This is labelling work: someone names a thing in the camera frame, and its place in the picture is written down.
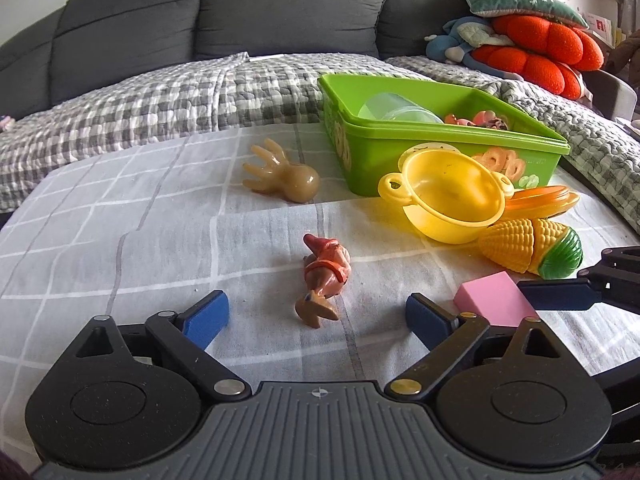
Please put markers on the blue plush toy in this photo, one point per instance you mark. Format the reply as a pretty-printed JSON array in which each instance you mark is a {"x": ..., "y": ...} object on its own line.
[{"x": 455, "y": 42}]

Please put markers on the red brown toy figurine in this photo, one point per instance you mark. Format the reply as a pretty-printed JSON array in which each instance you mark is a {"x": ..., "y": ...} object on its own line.
[{"x": 327, "y": 270}]

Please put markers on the green plastic box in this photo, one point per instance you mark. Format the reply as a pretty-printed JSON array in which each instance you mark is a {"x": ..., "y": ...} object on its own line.
[{"x": 380, "y": 160}]

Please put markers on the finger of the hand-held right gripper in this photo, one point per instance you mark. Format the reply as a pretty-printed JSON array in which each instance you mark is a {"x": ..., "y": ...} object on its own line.
[
  {"x": 560, "y": 295},
  {"x": 625, "y": 390}
]

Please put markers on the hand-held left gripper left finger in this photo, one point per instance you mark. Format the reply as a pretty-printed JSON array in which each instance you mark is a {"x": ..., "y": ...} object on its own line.
[{"x": 205, "y": 320}]

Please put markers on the yellow toy corn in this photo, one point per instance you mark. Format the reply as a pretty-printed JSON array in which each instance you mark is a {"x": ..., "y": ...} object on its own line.
[{"x": 520, "y": 245}]

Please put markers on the white strip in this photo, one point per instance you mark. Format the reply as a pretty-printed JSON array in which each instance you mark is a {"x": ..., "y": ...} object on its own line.
[{"x": 267, "y": 58}]

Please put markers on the small pink white object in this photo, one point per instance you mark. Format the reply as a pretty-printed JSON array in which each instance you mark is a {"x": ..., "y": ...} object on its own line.
[{"x": 6, "y": 124}]

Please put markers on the clear cotton swab jar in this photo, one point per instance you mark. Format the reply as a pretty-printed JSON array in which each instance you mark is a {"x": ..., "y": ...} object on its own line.
[{"x": 395, "y": 107}]

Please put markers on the grey sofa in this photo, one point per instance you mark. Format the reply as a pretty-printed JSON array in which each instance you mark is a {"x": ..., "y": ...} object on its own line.
[{"x": 250, "y": 10}]

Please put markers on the pink block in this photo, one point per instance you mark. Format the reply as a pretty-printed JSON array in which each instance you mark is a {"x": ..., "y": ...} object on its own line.
[{"x": 492, "y": 297}]

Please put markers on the green snowflake pillow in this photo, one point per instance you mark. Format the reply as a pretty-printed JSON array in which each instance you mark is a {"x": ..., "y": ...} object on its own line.
[{"x": 510, "y": 2}]

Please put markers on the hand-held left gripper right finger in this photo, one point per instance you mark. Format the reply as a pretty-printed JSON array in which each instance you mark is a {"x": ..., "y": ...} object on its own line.
[{"x": 430, "y": 322}]

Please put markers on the yellow toy pot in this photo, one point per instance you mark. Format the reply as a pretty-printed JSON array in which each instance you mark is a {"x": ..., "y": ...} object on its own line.
[{"x": 450, "y": 195}]

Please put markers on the grey white gingham sofa cover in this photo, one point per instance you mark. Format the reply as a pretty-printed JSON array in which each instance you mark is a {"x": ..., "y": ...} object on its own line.
[
  {"x": 450, "y": 70},
  {"x": 150, "y": 105}
]

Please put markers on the brown toy octopus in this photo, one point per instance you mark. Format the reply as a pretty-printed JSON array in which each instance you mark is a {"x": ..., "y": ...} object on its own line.
[
  {"x": 460, "y": 120},
  {"x": 290, "y": 177}
]

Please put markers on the light grey grid sheet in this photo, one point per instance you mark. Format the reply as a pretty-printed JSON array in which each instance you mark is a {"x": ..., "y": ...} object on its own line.
[{"x": 150, "y": 240}]

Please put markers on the orange toy plate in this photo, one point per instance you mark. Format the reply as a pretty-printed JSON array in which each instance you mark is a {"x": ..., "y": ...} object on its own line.
[{"x": 545, "y": 200}]

